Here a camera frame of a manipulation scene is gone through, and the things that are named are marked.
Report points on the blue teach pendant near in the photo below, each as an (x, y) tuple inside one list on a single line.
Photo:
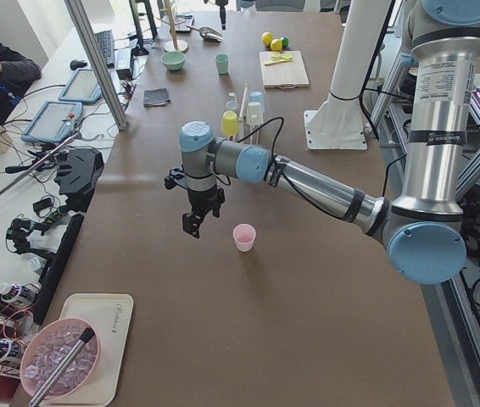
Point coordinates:
[(54, 122)]

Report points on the wooden mug tree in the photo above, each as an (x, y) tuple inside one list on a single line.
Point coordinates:
[(167, 17)]

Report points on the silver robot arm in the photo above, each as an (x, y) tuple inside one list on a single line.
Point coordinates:
[(420, 229)]

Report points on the light blue cup on rack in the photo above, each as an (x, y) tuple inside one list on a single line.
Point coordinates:
[(256, 97)]

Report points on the pink plastic cup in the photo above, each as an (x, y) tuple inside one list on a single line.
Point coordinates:
[(244, 236)]

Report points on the metal scoop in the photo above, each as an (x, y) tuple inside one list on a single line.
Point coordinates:
[(207, 33)]

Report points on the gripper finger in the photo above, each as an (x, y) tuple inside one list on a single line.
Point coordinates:
[(216, 205), (191, 223)]

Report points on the cream plastic tray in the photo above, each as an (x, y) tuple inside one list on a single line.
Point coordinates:
[(109, 315)]

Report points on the yellow lemon near scoop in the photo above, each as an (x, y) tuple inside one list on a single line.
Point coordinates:
[(267, 38)]

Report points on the grey cup on rack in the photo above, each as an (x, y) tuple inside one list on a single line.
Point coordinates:
[(254, 114)]

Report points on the blue teach pendant far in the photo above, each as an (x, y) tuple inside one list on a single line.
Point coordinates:
[(82, 87)]

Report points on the yellow cup on rack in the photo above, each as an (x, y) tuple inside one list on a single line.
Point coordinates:
[(229, 123)]

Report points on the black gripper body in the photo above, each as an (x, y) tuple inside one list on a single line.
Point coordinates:
[(201, 200)]

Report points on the mint green bowl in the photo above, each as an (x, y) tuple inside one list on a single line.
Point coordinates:
[(173, 60)]

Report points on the mint green plastic cup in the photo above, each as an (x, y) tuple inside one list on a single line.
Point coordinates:
[(222, 63)]

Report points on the blue teach pendant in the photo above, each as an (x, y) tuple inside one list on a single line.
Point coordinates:
[(54, 122), (82, 87)]

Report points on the black keyboard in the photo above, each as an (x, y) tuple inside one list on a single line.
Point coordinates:
[(105, 42)]

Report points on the white cup holder rack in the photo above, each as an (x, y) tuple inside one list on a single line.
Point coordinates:
[(246, 133)]

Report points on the wooden cutting board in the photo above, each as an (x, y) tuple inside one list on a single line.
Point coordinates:
[(284, 76)]

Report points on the yellow lemon near board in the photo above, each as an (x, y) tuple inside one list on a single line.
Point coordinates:
[(276, 45)]

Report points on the pink bowl with ice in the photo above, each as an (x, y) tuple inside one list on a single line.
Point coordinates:
[(48, 348)]

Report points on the grey folded cloth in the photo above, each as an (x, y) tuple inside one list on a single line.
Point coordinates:
[(155, 97)]

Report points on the metal tongs in bowl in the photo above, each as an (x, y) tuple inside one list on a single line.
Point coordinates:
[(61, 368)]

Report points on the yellow plastic knife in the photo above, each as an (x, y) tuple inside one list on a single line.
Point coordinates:
[(278, 61)]

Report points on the aluminium frame post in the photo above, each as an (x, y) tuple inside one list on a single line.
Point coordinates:
[(84, 29)]

